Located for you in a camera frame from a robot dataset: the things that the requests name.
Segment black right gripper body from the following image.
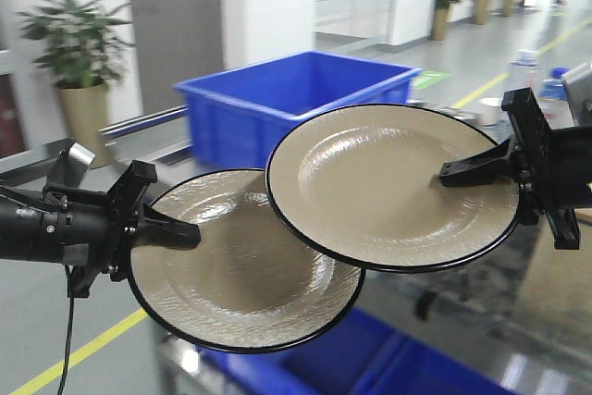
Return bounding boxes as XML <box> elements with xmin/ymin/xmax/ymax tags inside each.
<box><xmin>501</xmin><ymin>87</ymin><xmax>581</xmax><ymax>250</ymax></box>

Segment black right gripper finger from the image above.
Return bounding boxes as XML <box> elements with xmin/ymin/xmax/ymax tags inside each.
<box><xmin>438</xmin><ymin>136</ymin><xmax>517</xmax><ymax>187</ymax></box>

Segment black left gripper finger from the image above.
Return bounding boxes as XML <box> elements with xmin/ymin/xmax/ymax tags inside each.
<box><xmin>134</xmin><ymin>204</ymin><xmax>201</xmax><ymax>248</ymax></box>

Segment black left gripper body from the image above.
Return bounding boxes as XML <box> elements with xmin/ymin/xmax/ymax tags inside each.
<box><xmin>64</xmin><ymin>160</ymin><xmax>157</xmax><ymax>298</ymax></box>

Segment beige plate black rim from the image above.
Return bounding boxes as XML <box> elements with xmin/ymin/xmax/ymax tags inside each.
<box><xmin>265</xmin><ymin>104</ymin><xmax>518</xmax><ymax>273</ymax></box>
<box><xmin>129</xmin><ymin>169</ymin><xmax>364</xmax><ymax>353</ymax></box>

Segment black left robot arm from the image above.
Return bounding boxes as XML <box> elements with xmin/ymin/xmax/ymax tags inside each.
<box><xmin>1</xmin><ymin>159</ymin><xmax>201</xmax><ymax>298</ymax></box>

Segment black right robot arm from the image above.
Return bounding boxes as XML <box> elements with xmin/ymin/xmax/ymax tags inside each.
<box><xmin>439</xmin><ymin>88</ymin><xmax>591</xmax><ymax>250</ymax></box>

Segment large blue plastic crate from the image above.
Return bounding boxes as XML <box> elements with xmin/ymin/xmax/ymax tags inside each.
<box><xmin>175</xmin><ymin>51</ymin><xmax>421</xmax><ymax>169</ymax></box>

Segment potted plant gold pot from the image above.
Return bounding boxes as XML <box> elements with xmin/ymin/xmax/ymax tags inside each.
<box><xmin>18</xmin><ymin>0</ymin><xmax>133</xmax><ymax>168</ymax></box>

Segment grey door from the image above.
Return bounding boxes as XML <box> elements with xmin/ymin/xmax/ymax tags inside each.
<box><xmin>130</xmin><ymin>0</ymin><xmax>224</xmax><ymax>114</ymax></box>

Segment blue crate lower front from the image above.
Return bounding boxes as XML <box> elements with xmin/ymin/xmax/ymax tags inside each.
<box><xmin>202</xmin><ymin>309</ymin><xmax>506</xmax><ymax>394</ymax></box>

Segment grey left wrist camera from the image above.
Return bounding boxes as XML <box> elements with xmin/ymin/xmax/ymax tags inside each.
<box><xmin>43</xmin><ymin>138</ymin><xmax>95</xmax><ymax>195</ymax></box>

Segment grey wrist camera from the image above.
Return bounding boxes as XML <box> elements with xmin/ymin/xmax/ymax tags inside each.
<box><xmin>43</xmin><ymin>138</ymin><xmax>95</xmax><ymax>195</ymax></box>
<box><xmin>561</xmin><ymin>62</ymin><xmax>592</xmax><ymax>126</ymax></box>

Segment black cable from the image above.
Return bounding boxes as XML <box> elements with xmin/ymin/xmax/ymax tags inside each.
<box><xmin>55</xmin><ymin>265</ymin><xmax>76</xmax><ymax>395</ymax></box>

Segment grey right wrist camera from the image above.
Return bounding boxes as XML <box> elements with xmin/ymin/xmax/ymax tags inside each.
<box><xmin>561</xmin><ymin>62</ymin><xmax>592</xmax><ymax>126</ymax></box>

